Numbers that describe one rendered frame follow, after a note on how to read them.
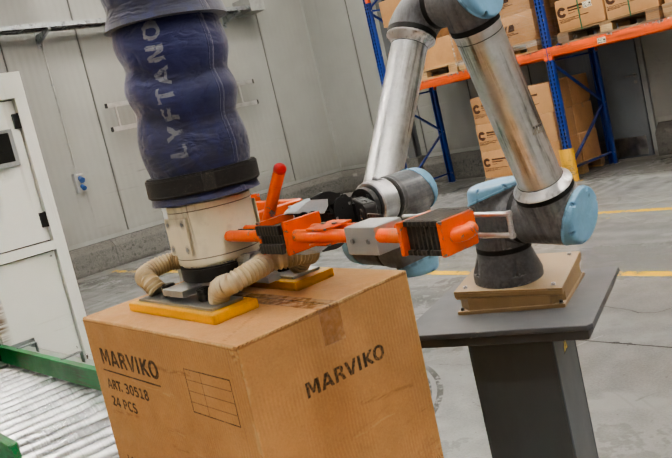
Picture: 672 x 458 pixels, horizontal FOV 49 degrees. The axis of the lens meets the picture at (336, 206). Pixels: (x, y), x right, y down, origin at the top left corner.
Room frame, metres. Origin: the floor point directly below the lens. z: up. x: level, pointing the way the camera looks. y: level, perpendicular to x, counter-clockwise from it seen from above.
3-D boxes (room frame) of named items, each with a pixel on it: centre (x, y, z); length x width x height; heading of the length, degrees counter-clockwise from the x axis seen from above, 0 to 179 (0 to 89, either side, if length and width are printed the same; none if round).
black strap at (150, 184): (1.50, 0.25, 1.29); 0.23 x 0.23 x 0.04
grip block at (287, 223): (1.31, 0.09, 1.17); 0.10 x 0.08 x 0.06; 130
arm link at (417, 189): (1.51, -0.14, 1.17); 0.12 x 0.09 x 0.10; 131
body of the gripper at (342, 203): (1.41, -0.01, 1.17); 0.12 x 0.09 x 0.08; 131
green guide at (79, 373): (3.04, 1.23, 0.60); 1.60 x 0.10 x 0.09; 41
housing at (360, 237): (1.14, -0.05, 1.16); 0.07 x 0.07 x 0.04; 40
